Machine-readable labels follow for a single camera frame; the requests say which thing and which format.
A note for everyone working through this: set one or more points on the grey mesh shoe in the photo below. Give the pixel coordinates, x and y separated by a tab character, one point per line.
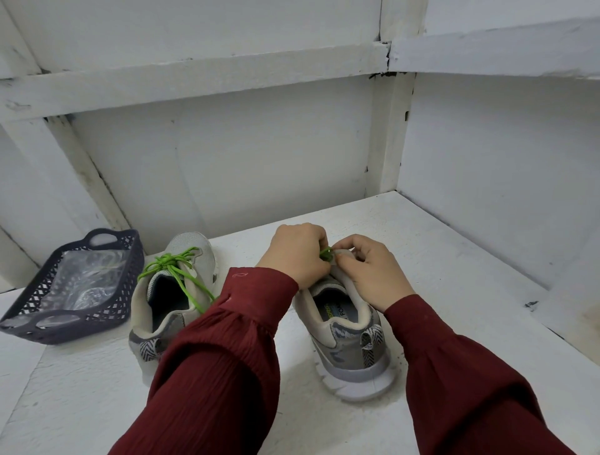
159	314
352	347

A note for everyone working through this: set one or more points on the green shoelace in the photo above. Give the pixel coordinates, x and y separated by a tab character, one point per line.
173	267
326	254

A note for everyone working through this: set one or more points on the person's right hand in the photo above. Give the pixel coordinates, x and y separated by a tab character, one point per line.
375	274

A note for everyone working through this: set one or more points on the person's left hand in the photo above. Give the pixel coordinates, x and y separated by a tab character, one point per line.
292	253

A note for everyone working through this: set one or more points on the person's right forearm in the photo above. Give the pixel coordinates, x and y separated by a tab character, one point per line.
464	384

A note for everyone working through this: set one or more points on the person's left forearm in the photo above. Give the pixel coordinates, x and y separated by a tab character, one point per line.
206	375

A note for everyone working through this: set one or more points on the clear plastic bag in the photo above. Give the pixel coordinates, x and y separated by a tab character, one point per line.
84	279

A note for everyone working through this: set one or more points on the dark plastic lattice basket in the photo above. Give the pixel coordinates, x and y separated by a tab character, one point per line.
19	323

